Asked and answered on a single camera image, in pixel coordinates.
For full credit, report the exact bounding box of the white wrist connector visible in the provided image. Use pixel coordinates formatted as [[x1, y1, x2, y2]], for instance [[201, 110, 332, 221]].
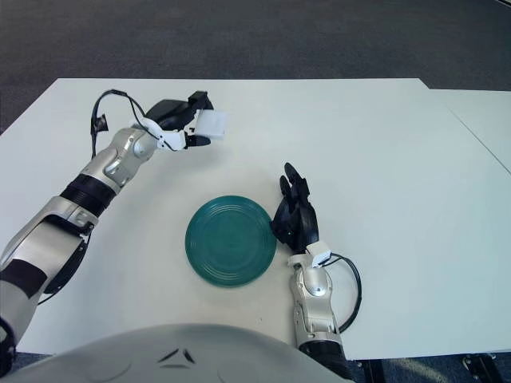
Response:
[[133, 117, 188, 152], [306, 241, 332, 269]]

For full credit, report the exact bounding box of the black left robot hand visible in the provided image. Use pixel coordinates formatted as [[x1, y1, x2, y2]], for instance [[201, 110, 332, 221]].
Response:
[[145, 90, 215, 151]]

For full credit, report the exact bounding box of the white right wrist connector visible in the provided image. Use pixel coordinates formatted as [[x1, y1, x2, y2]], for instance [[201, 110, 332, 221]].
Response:
[[306, 241, 332, 269]]

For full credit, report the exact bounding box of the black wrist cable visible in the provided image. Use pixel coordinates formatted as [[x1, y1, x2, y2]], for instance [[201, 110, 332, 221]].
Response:
[[329, 251, 362, 334], [89, 89, 151, 159]]

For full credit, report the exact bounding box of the white left wrist connector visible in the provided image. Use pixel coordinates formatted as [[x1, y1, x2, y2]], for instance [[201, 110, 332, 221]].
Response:
[[133, 117, 188, 152]]

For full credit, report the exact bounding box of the teal ribbed plate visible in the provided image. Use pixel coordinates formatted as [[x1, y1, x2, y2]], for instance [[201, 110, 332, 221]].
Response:
[[184, 194, 277, 289]]

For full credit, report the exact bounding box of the grey robot torso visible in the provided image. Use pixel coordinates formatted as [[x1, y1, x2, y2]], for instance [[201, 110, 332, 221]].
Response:
[[0, 322, 340, 383]]

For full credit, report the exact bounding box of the black table caster foot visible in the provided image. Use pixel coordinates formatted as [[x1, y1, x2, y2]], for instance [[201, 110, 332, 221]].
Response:
[[461, 353, 500, 383]]

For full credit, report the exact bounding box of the white square charger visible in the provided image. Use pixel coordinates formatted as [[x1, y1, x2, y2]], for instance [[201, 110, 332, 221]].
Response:
[[193, 110, 230, 141]]

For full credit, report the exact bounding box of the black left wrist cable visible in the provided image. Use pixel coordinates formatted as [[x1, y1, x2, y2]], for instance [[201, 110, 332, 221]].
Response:
[[89, 89, 151, 159]]

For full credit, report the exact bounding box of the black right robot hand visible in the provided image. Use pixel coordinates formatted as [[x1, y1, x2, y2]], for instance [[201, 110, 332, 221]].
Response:
[[269, 161, 320, 255]]

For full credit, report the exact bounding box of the black table leg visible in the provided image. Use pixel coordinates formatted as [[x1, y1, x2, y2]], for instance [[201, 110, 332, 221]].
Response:
[[361, 357, 386, 383]]

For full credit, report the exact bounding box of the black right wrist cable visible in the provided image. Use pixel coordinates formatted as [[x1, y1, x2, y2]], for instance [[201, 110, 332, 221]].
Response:
[[329, 251, 362, 334]]

